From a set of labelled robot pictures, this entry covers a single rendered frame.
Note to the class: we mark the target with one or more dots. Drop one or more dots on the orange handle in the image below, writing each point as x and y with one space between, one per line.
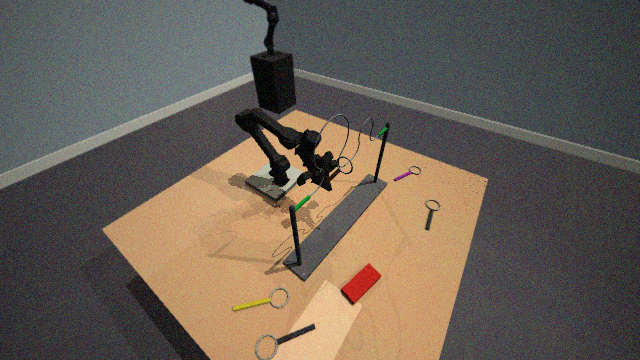
339 170

